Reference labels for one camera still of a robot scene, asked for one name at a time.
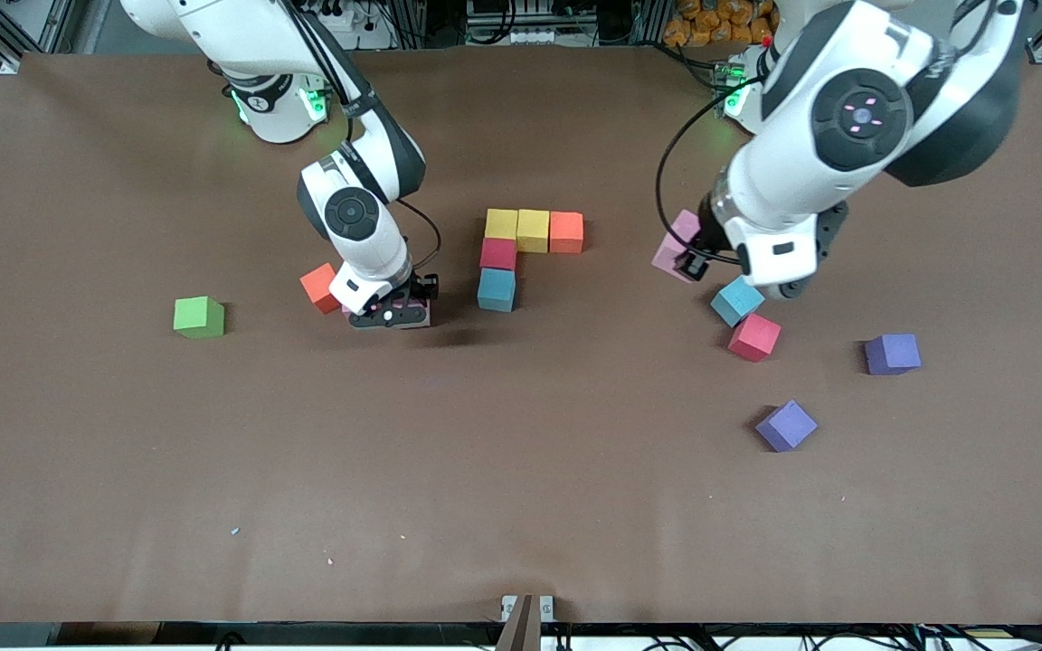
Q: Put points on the orange foam cube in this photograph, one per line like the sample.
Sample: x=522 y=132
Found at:
x=566 y=233
x=317 y=287

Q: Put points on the blue foam cube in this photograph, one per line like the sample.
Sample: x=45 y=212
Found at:
x=496 y=291
x=737 y=303

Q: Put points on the small metal bracket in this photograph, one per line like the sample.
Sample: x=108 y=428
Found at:
x=546 y=608

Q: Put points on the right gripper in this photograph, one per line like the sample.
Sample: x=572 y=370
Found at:
x=421 y=290

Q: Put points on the white connector strip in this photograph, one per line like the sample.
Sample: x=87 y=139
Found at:
x=535 y=36

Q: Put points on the brown wooden beam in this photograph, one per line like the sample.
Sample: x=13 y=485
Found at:
x=521 y=628

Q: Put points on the white power strip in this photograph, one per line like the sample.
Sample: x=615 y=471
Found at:
x=349 y=11

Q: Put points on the brown table cover sheet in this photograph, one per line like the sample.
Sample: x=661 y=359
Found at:
x=521 y=506

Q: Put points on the purple foam cube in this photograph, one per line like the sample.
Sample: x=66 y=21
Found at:
x=892 y=354
x=786 y=427

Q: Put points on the red foam cube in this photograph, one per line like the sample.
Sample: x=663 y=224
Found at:
x=498 y=254
x=754 y=338

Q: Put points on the pile of orange fruit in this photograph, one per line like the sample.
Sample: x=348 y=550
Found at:
x=711 y=23

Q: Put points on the yellow foam cube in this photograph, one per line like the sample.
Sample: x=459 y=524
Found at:
x=501 y=224
x=535 y=231

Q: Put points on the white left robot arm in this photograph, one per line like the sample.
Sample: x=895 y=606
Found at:
x=937 y=117

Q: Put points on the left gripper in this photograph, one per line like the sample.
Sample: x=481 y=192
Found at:
x=706 y=237

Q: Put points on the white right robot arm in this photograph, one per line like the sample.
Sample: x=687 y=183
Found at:
x=385 y=249

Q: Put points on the green foam cube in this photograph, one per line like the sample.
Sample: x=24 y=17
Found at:
x=198 y=318

